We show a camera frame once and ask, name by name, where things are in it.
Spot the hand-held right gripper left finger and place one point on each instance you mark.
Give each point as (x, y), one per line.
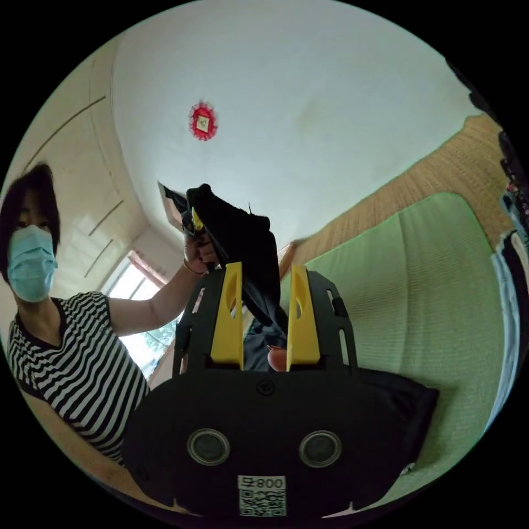
(225, 330)

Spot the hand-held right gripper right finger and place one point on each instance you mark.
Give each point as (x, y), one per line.
(303, 339)

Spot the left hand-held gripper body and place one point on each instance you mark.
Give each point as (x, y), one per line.
(188, 225)

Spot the black pants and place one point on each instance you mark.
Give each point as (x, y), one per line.
(244, 244)

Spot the person's left forearm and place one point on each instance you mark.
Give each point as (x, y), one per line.
(165, 303)

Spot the person's right hand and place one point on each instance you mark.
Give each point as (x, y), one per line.
(276, 358)

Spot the person's left hand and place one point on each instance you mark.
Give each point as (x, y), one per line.
(197, 258)

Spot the window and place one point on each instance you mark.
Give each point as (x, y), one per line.
(136, 297)

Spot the bed with woven mat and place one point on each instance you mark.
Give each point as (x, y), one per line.
(413, 297)

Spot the cream cupboard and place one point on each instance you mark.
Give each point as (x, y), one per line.
(82, 165)

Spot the person's body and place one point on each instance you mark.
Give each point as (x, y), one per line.
(62, 330)

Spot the pile of clothes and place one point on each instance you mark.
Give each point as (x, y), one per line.
(510, 289)

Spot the red round wall ornament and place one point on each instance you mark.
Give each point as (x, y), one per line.
(203, 121)

